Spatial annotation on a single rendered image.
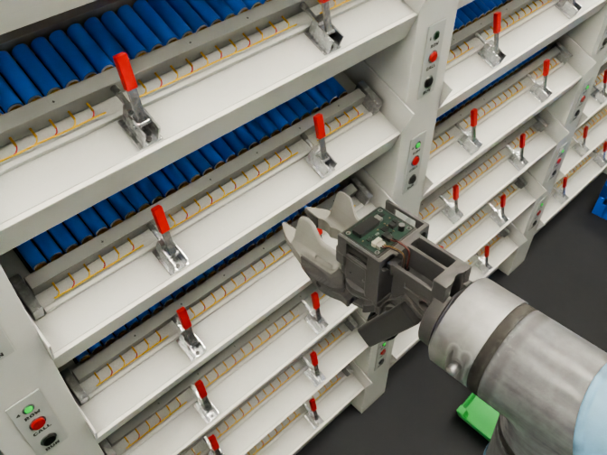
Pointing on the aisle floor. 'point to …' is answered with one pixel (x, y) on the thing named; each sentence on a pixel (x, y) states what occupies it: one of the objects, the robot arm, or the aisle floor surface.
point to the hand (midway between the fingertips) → (303, 227)
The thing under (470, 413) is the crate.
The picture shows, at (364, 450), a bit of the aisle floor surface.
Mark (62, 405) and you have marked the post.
